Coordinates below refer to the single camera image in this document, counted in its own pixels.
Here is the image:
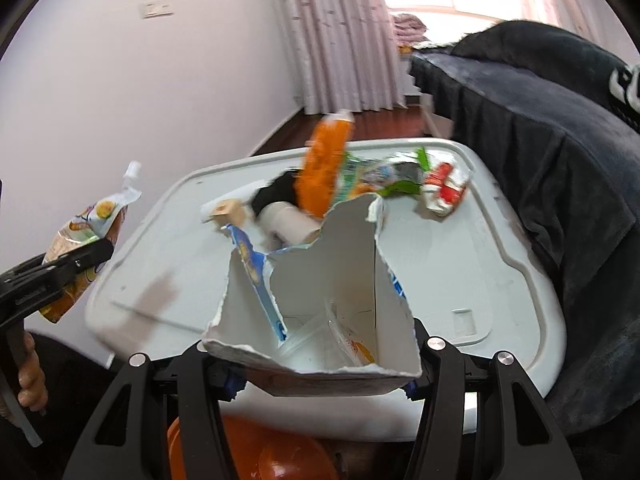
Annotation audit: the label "torn white cardboard box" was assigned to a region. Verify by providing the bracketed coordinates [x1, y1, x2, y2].
[202, 193, 422, 396]

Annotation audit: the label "orange plastic bag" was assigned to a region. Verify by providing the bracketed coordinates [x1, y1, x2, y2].
[294, 110, 355, 219]

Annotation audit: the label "orange plastic trash bin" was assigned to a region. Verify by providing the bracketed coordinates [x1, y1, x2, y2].
[166, 414, 340, 480]

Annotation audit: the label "person's left hand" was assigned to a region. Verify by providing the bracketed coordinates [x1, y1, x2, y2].
[17, 332, 48, 412]

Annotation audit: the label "wooden cube block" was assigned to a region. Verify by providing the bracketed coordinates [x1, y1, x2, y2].
[209, 198, 246, 228]

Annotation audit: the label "white paper roll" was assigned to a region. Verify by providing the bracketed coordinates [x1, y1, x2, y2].
[258, 202, 321, 246]

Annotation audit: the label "black cloth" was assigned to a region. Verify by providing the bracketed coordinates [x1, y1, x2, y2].
[250, 169, 300, 218]

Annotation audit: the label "red white crumpled carton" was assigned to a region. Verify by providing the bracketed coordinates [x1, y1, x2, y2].
[421, 160, 472, 218]

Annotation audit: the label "green foil snack wrapper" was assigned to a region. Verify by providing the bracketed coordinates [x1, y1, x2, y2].
[332, 148, 431, 205]

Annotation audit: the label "dark grey bed blanket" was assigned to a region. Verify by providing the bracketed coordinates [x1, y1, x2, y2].
[409, 21, 639, 434]

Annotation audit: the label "black white lettered pillow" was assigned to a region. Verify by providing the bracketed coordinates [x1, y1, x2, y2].
[608, 65, 640, 129]

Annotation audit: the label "pink striped curtain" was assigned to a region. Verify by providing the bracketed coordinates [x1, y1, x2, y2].
[280, 0, 405, 115]

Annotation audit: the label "folded pink blankets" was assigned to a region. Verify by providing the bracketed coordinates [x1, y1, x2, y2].
[392, 13, 427, 46]

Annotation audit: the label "white wall socket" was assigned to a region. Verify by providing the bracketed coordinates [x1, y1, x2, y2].
[139, 0, 174, 20]

